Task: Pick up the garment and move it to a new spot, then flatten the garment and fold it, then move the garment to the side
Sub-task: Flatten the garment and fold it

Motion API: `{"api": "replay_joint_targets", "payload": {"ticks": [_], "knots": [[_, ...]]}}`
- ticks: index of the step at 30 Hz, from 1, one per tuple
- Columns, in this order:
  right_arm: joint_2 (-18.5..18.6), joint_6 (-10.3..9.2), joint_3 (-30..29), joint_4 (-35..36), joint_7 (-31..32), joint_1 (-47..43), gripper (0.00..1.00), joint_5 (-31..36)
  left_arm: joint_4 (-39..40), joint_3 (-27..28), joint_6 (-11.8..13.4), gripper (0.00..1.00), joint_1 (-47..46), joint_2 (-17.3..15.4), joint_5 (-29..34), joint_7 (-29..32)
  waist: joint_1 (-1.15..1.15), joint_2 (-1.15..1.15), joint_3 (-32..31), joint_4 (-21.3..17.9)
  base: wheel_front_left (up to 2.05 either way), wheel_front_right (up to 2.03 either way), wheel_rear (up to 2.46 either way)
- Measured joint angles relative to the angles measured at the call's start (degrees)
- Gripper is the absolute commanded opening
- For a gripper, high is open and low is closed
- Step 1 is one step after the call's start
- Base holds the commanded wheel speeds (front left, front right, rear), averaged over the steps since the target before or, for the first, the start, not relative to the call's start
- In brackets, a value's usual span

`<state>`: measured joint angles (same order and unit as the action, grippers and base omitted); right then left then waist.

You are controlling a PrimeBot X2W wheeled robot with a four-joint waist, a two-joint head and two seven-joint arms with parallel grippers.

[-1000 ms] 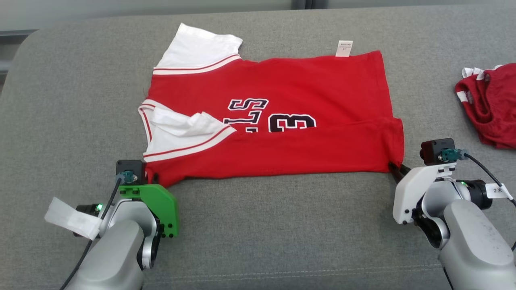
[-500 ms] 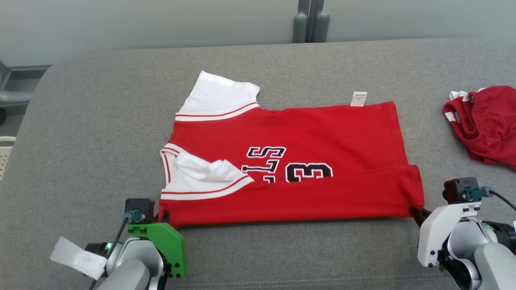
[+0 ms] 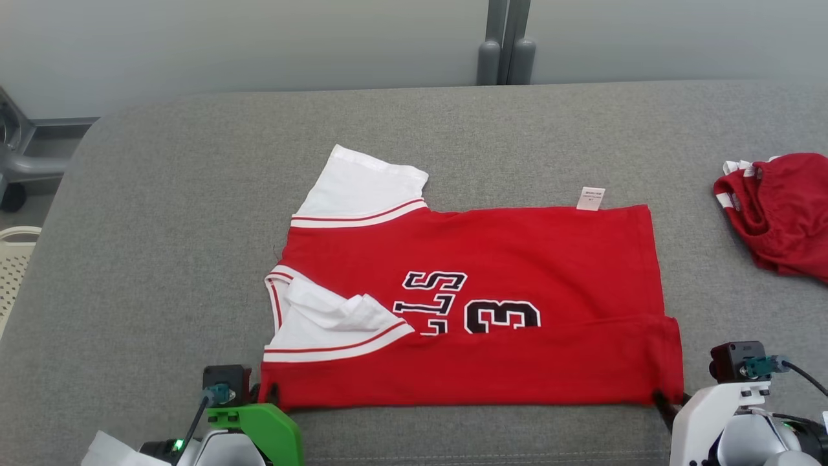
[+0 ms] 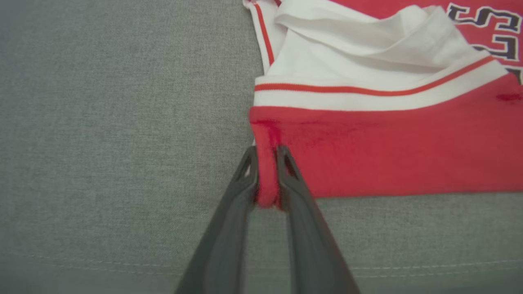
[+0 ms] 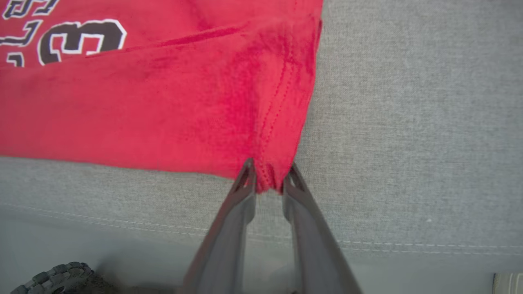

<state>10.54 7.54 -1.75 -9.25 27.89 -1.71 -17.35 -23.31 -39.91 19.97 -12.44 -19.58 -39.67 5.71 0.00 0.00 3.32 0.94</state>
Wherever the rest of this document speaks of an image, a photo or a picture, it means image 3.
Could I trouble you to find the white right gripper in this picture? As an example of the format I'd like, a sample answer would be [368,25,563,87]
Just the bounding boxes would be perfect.
[651,380,772,466]

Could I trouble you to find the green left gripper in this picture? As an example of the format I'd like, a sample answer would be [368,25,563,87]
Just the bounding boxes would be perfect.
[206,383,305,466]

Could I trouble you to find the red white jersey number 23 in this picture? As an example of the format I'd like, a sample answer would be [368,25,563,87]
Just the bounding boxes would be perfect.
[261,144,686,411]

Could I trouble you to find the red shorts white trim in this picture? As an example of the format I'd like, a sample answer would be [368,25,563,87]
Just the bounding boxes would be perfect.
[712,152,828,286]

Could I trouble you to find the cream perforated laundry basket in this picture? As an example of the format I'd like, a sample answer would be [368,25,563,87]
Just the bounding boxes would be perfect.
[0,226,43,341]

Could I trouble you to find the grey metal wheeled stand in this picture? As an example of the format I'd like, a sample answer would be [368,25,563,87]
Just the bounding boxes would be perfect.
[0,87,100,214]

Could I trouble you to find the grey vertical partition post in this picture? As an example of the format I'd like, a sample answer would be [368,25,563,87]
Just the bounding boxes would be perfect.
[476,0,537,87]

